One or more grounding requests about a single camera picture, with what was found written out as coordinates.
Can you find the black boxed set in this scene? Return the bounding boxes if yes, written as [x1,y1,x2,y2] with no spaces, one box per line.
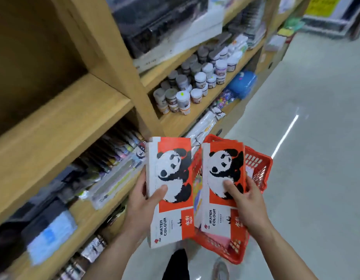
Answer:
[105,0,209,59]

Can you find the red plastic shopping basket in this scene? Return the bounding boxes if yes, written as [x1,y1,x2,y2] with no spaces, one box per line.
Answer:
[191,134,273,265]

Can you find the person's shoe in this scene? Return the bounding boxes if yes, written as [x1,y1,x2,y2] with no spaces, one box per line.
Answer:
[212,258,230,280]

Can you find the colourful packet in basket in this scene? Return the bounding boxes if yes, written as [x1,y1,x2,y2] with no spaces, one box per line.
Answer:
[193,171,204,228]

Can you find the yellow sign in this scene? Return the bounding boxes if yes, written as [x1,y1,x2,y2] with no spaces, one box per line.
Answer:
[305,0,343,18]

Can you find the person's right forearm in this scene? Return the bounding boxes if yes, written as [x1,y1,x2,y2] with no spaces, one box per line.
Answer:
[252,222,319,280]

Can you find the stack of clear plastic palettes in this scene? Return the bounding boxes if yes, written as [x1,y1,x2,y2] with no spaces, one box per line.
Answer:
[228,0,268,50]

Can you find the row of paint tubes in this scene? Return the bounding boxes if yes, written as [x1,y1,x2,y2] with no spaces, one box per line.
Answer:
[76,121,147,174]

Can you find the group of white-lidded paint jars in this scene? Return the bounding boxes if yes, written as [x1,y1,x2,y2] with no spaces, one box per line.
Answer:
[153,35,249,116]

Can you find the green packets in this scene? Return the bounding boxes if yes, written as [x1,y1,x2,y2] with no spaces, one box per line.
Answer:
[284,17,305,30]

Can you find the stack of white canvas boards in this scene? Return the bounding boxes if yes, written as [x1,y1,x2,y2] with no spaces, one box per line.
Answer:
[133,3,225,74]

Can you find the person's right hand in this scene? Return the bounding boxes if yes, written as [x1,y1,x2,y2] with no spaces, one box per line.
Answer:
[223,176,274,240]

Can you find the person's left hand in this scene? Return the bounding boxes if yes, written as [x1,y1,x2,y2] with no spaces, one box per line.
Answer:
[122,168,169,241]

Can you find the silver foil packets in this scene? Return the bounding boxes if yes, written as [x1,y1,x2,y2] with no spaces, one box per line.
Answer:
[56,234,108,280]

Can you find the large panda watercolour box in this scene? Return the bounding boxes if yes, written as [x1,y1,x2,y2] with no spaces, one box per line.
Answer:
[146,136,196,249]

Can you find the person's black trouser leg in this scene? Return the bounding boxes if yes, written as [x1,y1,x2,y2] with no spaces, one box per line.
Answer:
[162,249,190,280]

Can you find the person's left forearm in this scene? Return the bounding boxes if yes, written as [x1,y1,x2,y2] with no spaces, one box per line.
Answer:
[81,228,149,280]

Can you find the dark grey packets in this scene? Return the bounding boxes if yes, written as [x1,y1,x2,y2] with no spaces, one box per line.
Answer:
[0,164,90,273]

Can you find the blue plastic pouch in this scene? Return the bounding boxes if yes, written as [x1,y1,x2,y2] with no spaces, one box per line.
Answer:
[227,70,258,100]

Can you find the wooden shelf unit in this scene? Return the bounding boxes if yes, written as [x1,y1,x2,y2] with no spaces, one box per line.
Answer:
[0,0,310,280]

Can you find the clear packaged brush set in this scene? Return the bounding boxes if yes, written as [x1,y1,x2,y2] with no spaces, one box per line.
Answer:
[87,154,146,210]

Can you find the white paper packets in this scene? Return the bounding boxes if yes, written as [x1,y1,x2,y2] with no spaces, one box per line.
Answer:
[265,34,287,53]

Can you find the white wrapped packets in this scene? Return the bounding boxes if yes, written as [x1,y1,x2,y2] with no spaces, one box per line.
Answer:
[184,107,226,156]

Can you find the light blue packet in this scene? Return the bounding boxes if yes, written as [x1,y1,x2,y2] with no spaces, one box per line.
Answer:
[26,210,78,266]

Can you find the colourful bead packet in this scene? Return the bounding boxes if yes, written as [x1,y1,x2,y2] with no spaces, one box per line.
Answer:
[211,90,236,110]

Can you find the small panda watercolour box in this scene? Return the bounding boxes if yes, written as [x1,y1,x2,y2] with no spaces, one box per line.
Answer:
[200,141,247,240]

